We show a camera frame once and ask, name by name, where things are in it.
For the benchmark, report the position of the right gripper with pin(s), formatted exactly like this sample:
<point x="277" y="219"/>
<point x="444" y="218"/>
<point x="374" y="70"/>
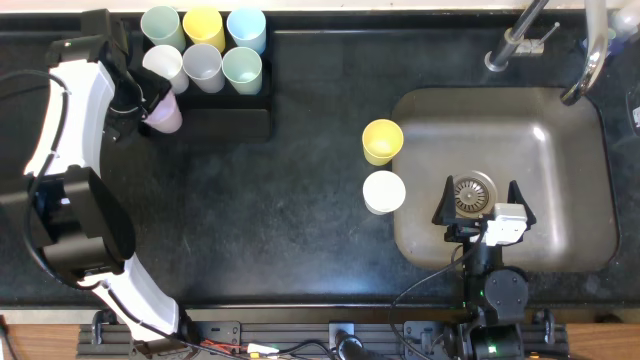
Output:
<point x="462" y="232"/>

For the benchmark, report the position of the white cup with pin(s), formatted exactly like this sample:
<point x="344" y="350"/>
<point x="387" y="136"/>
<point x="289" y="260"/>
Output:
<point x="383" y="191"/>
<point x="162" y="62"/>

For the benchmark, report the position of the yellow cup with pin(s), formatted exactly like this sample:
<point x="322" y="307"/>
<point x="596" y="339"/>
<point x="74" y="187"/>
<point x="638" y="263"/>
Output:
<point x="382" y="140"/>
<point x="202" y="24"/>

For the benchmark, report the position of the pink cup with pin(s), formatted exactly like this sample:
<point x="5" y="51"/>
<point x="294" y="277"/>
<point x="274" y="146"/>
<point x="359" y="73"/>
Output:
<point x="167" y="117"/>

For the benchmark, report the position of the steel sink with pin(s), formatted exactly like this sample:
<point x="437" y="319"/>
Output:
<point x="550" y="175"/>

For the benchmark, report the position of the black container with white label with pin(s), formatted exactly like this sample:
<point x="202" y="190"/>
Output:
<point x="634" y="115"/>

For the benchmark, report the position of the steel tap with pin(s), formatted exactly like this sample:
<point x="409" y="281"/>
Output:
<point x="595" y="55"/>

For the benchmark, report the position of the blue soap bottle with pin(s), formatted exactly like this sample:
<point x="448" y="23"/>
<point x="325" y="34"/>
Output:
<point x="625" y="20"/>

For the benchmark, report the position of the black tray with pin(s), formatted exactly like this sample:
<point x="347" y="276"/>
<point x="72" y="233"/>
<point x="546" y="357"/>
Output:
<point x="225" y="125"/>

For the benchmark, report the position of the green cup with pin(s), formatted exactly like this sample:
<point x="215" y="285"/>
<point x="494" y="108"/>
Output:
<point x="161" y="24"/>
<point x="242" y="66"/>

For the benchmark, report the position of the blue cup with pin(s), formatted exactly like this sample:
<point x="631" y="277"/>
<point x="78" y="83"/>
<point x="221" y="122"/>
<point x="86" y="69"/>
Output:
<point x="246" y="26"/>

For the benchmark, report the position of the grey cup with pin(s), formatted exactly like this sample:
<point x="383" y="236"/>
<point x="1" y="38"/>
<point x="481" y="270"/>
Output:
<point x="201" y="62"/>

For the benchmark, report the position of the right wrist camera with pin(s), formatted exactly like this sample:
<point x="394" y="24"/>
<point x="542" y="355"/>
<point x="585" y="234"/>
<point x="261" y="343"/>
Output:
<point x="507" y="225"/>

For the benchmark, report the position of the mounting rail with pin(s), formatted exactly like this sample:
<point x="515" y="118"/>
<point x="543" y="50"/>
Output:
<point x="290" y="335"/>

